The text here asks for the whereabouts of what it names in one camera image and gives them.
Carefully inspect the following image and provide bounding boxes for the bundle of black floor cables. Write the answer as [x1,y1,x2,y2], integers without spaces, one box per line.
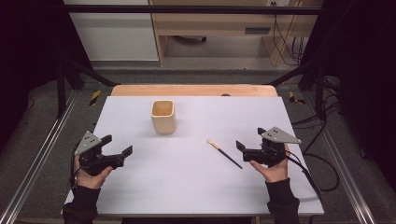
[291,91,341,130]

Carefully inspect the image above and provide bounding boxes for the black horizontal frame bar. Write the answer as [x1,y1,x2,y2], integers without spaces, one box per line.
[62,4,323,16]

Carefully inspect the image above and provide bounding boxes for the wooden table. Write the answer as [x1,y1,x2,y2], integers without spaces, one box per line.
[110,84,278,98]

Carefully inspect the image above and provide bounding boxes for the black-handled makeup brush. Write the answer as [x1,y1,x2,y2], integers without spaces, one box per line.
[206,138,244,171]

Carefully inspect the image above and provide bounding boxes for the hanging cables under desk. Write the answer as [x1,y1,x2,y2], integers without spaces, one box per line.
[271,1,305,67]

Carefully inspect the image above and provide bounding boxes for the white cabinet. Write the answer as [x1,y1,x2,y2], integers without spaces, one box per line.
[63,0,160,63]

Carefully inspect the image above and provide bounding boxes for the white table cover sheet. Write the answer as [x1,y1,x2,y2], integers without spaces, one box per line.
[64,95,325,217]

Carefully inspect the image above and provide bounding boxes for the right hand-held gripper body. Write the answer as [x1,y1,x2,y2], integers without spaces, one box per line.
[242,126,303,168]

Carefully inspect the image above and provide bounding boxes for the black curtain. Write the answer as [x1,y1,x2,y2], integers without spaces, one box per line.
[298,0,396,191]
[0,0,92,152]

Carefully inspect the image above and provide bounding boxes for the black metal frame stand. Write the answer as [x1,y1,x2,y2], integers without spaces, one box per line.
[266,60,329,121]
[55,57,120,119]

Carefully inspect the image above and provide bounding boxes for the right hand-held gripper cable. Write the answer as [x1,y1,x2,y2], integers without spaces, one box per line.
[284,153,323,201]

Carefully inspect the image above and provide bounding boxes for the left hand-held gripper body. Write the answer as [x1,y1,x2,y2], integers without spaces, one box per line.
[74,130,126,177]

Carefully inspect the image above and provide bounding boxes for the person's left hand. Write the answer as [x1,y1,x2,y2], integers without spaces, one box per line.
[74,154,114,190]

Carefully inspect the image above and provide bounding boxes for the looped black floor cable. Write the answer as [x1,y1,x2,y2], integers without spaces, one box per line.
[302,151,341,192]

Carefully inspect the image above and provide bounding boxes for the person's right hand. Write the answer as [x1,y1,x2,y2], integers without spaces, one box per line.
[249,143,291,184]

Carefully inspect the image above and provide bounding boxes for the beige square wooden cup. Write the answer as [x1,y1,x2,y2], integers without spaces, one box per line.
[150,99,177,135]

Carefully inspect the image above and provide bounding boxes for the aluminium floor rail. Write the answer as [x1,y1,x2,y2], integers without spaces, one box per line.
[302,92,378,224]
[0,90,81,224]

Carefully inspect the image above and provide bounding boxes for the light wooden desk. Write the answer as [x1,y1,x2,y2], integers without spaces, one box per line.
[148,0,325,67]

